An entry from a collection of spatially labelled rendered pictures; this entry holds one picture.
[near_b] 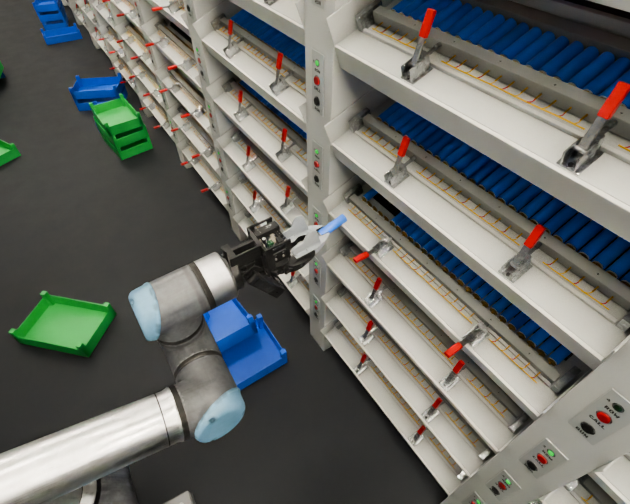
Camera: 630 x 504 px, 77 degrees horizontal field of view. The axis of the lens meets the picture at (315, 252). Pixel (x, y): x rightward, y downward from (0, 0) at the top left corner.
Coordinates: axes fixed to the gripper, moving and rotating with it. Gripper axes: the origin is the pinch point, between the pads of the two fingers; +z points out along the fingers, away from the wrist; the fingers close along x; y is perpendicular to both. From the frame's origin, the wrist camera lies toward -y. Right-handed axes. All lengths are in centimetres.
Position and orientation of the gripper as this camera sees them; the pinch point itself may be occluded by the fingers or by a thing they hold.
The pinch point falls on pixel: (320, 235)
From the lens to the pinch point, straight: 80.4
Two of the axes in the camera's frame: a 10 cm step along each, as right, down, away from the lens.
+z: 8.3, -4.3, 3.6
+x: -5.6, -6.2, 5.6
